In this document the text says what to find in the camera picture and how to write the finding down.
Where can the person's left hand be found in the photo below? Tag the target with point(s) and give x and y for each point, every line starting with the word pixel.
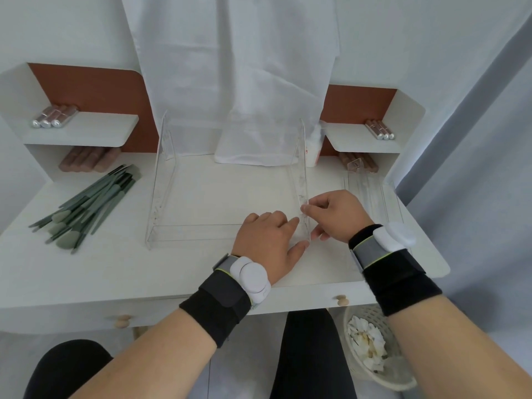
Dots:
pixel 259 240

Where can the person's right hand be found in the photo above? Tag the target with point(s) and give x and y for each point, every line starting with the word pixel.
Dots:
pixel 345 216

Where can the person's right thumb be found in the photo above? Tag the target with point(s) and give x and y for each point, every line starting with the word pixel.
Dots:
pixel 321 233

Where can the person's left thumb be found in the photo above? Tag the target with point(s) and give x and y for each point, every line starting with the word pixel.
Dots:
pixel 298 251

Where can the clear acrylic organizer frame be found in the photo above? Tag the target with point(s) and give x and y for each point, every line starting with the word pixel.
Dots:
pixel 166 182

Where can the person's left forearm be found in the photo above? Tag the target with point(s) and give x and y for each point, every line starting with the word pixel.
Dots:
pixel 145 361

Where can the person's right forearm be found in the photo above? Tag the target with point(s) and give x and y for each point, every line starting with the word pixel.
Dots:
pixel 457 349

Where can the white left wrist tracker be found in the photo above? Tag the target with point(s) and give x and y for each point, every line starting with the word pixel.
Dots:
pixel 250 275

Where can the white wrist tracker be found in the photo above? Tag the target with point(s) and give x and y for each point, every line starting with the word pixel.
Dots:
pixel 397 236
pixel 250 275

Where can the round wooden drawer knob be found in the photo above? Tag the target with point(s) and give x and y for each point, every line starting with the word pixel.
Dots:
pixel 341 300
pixel 123 321

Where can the long clear acrylic tray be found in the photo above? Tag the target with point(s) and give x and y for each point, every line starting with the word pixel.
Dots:
pixel 374 195

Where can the white right wrist tracker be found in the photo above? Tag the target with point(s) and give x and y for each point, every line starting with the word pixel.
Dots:
pixel 397 236

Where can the small clear acrylic box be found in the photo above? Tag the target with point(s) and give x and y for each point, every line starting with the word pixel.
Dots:
pixel 354 165

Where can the brown cosmetic tube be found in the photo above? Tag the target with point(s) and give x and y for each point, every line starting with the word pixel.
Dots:
pixel 345 157
pixel 108 157
pixel 370 164
pixel 70 159
pixel 82 159
pixel 94 159

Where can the white bottle with red print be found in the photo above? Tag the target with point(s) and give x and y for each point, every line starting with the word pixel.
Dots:
pixel 314 147

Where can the white rounded shelf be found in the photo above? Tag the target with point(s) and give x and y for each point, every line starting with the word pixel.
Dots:
pixel 357 139
pixel 79 128

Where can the person's right leg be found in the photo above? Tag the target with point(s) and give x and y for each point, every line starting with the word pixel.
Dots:
pixel 309 357

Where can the person's leg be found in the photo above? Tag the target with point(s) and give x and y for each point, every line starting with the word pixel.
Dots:
pixel 62 369
pixel 309 357

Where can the white paper scraps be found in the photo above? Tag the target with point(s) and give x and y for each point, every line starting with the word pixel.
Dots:
pixel 368 342

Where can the white woven waste basket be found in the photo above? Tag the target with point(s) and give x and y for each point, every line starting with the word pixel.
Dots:
pixel 395 376

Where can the white hanging cloth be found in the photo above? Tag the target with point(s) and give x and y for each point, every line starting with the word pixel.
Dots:
pixel 232 70

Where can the pile of green makeup brushes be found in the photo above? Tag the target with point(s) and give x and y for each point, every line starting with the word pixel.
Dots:
pixel 87 203

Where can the white vanity desk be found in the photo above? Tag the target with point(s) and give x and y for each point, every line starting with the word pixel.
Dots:
pixel 62 286

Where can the brown back panel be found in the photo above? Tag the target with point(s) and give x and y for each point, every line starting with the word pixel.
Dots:
pixel 91 89

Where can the person's left leg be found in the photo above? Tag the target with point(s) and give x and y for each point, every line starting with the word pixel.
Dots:
pixel 62 369

